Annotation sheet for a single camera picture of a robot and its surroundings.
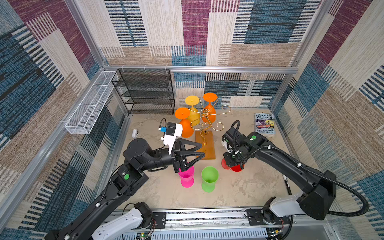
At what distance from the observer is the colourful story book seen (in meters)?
1.07

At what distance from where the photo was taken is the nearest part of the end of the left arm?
0.45m

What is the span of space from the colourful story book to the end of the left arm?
0.71 metres
